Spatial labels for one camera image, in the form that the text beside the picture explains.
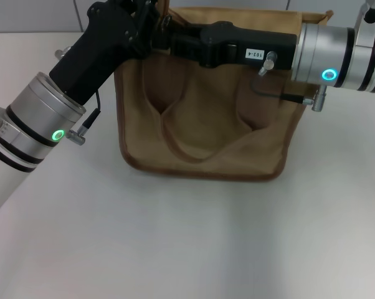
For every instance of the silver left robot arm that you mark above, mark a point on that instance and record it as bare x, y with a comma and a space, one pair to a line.
35, 127

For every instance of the khaki canvas food bag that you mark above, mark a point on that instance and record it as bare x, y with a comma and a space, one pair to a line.
218, 124

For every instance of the silver metal zipper pull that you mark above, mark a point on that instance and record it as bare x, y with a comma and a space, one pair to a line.
167, 21

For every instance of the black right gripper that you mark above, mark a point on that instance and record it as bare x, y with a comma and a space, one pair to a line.
249, 46

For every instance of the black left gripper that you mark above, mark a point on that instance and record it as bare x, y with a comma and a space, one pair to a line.
94, 53

